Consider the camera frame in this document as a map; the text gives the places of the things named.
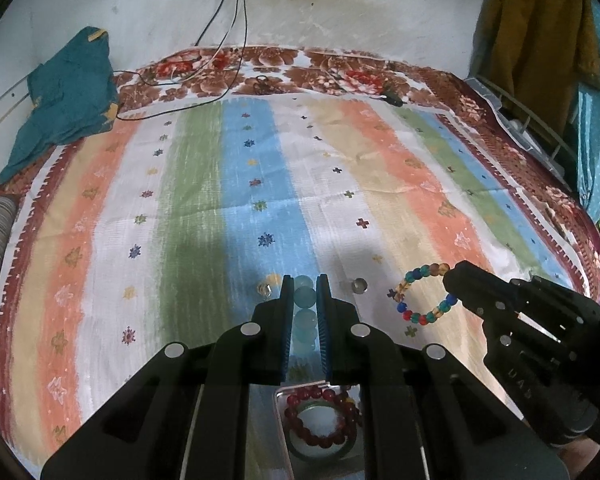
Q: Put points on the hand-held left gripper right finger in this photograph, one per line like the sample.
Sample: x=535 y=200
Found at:
x=330 y=340

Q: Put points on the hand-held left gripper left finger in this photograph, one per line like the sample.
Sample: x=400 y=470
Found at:
x=275 y=340

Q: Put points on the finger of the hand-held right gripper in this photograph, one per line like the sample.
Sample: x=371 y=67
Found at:
x=472 y=290
x=555 y=295

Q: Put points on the silver metal tin box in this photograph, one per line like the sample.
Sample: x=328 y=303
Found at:
x=325 y=430

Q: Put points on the green jade bangle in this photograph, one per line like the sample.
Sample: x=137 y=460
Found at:
x=320 y=452

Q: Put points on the striped pastel cloth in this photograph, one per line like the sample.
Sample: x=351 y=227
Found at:
x=180 y=210

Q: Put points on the small black gadget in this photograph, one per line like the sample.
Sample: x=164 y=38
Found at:
x=392 y=98

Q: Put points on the brown jacket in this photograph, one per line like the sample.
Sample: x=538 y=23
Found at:
x=535 y=35

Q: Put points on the teal cloth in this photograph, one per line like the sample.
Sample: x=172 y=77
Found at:
x=67 y=97

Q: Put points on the metal bed rail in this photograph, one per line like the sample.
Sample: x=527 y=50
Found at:
x=530 y=120

